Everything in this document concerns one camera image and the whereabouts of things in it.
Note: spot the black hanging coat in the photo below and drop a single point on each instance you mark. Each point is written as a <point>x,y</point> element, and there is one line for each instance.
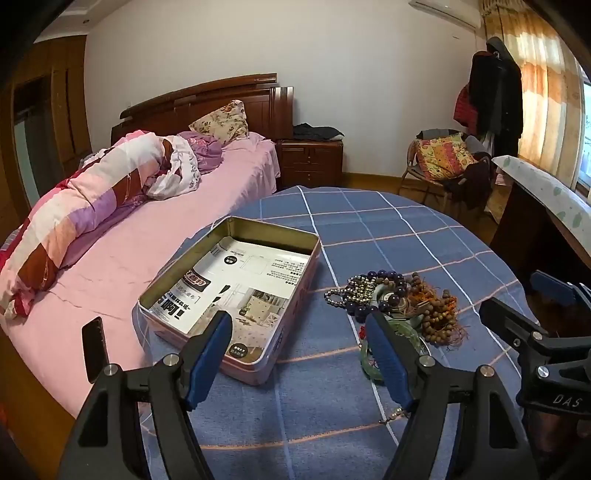
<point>498,92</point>

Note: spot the wooden headboard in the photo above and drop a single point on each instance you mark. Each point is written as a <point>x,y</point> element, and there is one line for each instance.
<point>207,101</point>

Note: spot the printed paper liner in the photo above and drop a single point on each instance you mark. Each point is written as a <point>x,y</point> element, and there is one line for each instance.
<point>258,277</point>

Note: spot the pale jade bangle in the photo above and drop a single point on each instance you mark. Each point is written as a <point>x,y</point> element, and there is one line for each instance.
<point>381,290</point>

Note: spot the colourful patterned cushion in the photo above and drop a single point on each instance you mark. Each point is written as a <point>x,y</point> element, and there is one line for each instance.
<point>443,157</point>

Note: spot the white air conditioner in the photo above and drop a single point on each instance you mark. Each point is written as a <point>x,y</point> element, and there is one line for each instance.
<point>448,11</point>

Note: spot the patchwork quilt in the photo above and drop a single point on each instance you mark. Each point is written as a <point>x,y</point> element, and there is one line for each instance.
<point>92,194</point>

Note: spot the dark wooden desk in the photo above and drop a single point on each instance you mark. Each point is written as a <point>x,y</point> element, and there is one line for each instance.
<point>521,230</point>

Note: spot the wooden wardrobe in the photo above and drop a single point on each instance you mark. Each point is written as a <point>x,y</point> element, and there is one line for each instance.
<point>60,115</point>

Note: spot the purple blanket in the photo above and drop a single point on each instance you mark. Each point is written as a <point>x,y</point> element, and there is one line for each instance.
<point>205,150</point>

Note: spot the bed with pink sheet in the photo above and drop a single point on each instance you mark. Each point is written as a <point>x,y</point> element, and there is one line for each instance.
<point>138,240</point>

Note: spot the floral pillow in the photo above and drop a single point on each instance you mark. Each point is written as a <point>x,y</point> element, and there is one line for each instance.
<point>221,122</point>

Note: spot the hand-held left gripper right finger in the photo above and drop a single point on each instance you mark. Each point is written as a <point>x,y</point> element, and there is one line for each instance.
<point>388,364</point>

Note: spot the dark maroon garment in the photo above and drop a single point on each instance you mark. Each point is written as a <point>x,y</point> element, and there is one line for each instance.
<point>471,184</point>

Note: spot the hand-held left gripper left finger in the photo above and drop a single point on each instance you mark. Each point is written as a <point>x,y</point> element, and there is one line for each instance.
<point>210,364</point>

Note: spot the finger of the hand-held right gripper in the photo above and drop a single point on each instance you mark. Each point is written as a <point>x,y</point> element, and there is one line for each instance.
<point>554,284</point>
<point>508,318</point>

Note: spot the person's right hand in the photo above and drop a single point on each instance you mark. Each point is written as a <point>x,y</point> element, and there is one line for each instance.
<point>558,438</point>

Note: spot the window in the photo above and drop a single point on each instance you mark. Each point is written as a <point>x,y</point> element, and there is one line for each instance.
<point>585,138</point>

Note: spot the red hanging garment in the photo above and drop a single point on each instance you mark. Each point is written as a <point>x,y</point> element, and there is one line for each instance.
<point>461,106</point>

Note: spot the orange patterned curtain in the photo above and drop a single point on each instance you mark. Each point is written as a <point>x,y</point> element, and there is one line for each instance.
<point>545,92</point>

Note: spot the wooden nightstand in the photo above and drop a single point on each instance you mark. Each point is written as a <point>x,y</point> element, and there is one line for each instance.
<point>309,161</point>

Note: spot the pink metal tin box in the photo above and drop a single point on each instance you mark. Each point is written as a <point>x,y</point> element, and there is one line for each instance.
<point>249,371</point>

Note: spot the dark folded clothes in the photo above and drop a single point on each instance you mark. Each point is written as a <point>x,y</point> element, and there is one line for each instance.
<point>318,132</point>

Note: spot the wooden chair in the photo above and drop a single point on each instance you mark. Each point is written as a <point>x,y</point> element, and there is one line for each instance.
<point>411,170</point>

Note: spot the green jade bangle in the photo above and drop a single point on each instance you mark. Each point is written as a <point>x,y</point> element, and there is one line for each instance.
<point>369,364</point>

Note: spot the black phone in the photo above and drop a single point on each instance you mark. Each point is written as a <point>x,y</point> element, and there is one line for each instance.
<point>94,346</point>

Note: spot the white patterned desk cover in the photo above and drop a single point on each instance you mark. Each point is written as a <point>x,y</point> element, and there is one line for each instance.
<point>545,189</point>

